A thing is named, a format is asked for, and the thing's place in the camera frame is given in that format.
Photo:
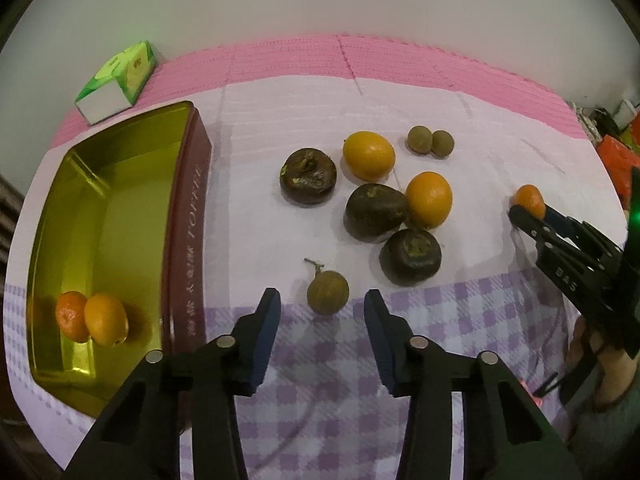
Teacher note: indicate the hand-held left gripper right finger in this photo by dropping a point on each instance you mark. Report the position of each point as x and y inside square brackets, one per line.
[380, 330]

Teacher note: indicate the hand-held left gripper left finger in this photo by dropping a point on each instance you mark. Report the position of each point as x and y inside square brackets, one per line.
[265, 320]

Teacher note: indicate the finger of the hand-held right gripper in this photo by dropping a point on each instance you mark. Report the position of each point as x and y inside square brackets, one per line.
[559, 219]
[530, 225]

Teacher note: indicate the small reddish mandarin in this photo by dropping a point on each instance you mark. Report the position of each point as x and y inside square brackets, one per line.
[69, 316]
[531, 199]

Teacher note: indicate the brown longan with stem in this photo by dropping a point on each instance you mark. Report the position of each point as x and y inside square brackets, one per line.
[327, 294]

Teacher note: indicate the dark brown water chestnut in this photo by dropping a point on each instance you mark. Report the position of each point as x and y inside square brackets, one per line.
[307, 177]
[410, 259]
[372, 212]

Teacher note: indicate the yellow-orange kumquat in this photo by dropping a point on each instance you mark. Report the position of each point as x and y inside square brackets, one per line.
[430, 200]
[107, 319]
[368, 156]

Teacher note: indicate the gold and maroon tin box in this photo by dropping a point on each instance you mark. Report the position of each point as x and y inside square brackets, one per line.
[100, 210]

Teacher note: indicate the person's right hand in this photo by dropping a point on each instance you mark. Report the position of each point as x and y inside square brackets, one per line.
[612, 377]

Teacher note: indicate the orange plastic bag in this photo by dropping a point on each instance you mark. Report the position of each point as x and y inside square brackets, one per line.
[616, 157]

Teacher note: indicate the white and purple plaid cloth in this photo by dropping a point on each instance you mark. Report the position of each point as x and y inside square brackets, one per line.
[300, 105]

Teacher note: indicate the green and white tissue pack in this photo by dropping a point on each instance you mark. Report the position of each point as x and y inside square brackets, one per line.
[125, 67]

